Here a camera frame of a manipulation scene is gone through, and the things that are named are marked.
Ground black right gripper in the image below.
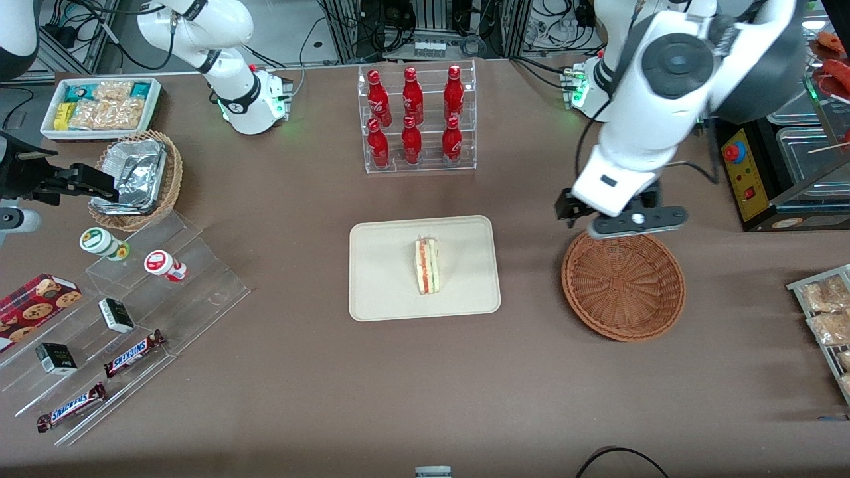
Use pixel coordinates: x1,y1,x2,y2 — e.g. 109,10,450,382
0,131,121,208

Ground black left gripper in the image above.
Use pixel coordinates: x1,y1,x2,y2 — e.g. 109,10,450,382
554,176,662,230

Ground triangular sandwich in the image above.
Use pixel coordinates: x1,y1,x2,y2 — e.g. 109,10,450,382
414,237,440,295

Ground round brown wicker basket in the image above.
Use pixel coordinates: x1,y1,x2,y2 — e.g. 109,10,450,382
561,227,687,343

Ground light tan wicker basket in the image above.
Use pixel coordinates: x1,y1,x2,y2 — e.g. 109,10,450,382
88,129,183,232

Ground cream plastic tray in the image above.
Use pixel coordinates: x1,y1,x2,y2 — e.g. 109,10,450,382
349,215,501,323

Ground tray of packaged pastries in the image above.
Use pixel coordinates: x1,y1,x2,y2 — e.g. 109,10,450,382
786,264,850,406

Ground green lidded cup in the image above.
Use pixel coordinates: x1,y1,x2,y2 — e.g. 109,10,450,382
80,227,130,262

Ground white snack bin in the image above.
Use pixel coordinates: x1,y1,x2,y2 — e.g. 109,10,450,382
40,77,162,142

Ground aluminium foil container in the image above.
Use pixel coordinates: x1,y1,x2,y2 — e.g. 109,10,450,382
91,138,168,216

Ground clear cracker bag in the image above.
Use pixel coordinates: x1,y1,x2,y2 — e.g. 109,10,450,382
93,80,134,102
68,98,148,131

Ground red lidded cup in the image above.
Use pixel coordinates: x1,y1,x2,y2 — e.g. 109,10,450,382
144,250,188,283

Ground red tartan cookie box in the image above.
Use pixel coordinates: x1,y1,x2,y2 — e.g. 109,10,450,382
0,273,83,353

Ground red cola bottle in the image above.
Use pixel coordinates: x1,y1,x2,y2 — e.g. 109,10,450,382
402,66,424,125
443,64,465,123
401,116,423,165
367,118,390,168
367,69,392,128
442,116,463,167

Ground small black box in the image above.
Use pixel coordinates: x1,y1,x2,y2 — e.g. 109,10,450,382
98,297,135,334
35,342,78,376

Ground clear acrylic bottle rack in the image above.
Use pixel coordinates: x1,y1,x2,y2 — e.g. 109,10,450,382
357,60,477,175

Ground clear acrylic step shelf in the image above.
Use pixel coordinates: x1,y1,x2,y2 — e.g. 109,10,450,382
0,211,252,447

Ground Snickers chocolate bar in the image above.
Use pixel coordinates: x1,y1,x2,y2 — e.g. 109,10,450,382
37,382,107,434
103,329,167,379

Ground black food warmer machine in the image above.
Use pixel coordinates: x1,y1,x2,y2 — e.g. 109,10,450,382
714,20,850,233

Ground stainless steel pan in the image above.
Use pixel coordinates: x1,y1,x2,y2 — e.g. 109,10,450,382
767,93,822,127
776,126,850,195

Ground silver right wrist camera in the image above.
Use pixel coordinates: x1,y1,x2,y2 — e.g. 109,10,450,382
0,208,42,248

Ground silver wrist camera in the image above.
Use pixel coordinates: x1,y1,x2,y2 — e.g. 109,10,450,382
0,208,42,248
588,204,689,240

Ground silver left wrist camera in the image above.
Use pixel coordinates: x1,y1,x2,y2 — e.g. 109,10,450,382
588,204,689,240

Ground black looped cable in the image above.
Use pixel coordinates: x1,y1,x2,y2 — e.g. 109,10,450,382
574,447,671,478

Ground thin black table cable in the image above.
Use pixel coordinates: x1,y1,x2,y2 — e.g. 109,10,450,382
292,17,333,100

